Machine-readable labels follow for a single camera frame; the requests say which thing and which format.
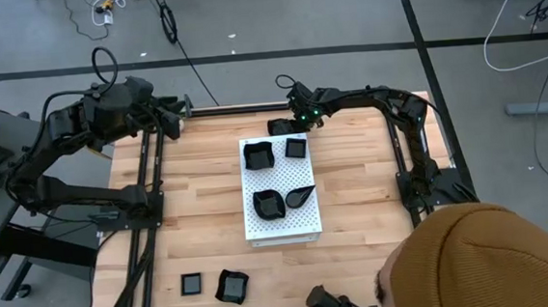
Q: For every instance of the grey desk foot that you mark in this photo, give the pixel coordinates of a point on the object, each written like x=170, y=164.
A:
x=537, y=108

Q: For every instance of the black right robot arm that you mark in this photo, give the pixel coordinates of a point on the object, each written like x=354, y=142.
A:
x=396, y=106

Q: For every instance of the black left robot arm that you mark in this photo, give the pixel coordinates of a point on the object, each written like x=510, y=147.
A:
x=88, y=195

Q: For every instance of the black triangular part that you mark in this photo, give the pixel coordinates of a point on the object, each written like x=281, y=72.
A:
x=1, y=157

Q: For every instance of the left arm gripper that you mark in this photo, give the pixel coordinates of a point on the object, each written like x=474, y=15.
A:
x=162, y=118

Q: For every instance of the person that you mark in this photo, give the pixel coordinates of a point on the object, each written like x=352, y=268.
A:
x=480, y=265

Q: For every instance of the black cup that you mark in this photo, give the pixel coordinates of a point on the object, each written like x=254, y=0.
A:
x=279, y=126

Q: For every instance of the black aluminium table frame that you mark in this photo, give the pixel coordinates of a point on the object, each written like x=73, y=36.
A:
x=251, y=108

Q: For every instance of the black small square mini plate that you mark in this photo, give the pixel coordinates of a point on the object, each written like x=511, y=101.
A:
x=296, y=148
x=191, y=284

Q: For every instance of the black teardrop mini plate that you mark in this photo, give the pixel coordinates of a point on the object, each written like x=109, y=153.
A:
x=299, y=197

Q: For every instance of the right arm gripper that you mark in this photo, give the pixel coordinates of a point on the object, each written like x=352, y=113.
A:
x=307, y=105

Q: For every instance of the white perforated metal rack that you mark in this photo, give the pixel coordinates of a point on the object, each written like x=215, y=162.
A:
x=280, y=175

